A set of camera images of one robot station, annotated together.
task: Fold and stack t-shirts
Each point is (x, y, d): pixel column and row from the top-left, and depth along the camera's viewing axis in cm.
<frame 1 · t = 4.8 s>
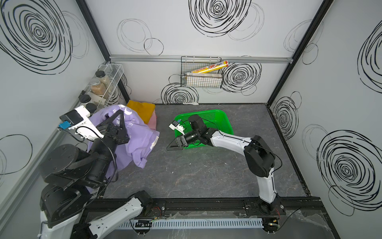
left hand: (123, 111, 44), fingers closed
right hand: (169, 148, 74), fingers open
green plastic basket: (212, 118, 115), on the table
folded yellow t-shirt: (145, 109, 109), point 8 cm above the table
folded pink t-shirt: (152, 123, 107), point 3 cm above the table

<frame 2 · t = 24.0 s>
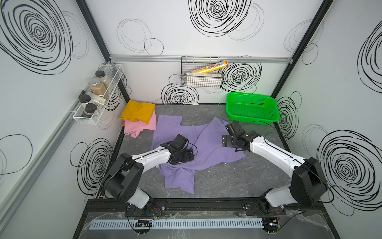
left hand: (188, 158, 89), fingers open
right hand: (231, 141, 86), fingers open
green plastic basket: (262, 107, 118), point 3 cm above the table
the other named things where they were.

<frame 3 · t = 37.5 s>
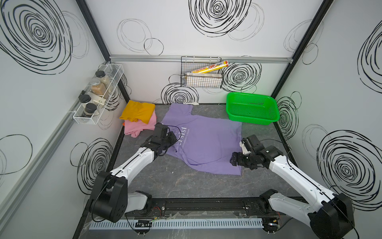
left hand: (176, 136, 87), fingers closed
right hand: (237, 163, 80), fingers open
purple t-shirt: (208, 143, 99), on the table
the other named things where they were.

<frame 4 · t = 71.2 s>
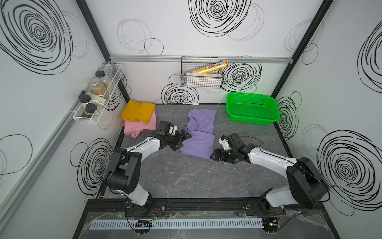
left hand: (187, 140, 88), fingers open
right hand: (215, 158, 86), fingers open
purple t-shirt: (200, 126, 105), point 4 cm above the table
the other named things where they were.

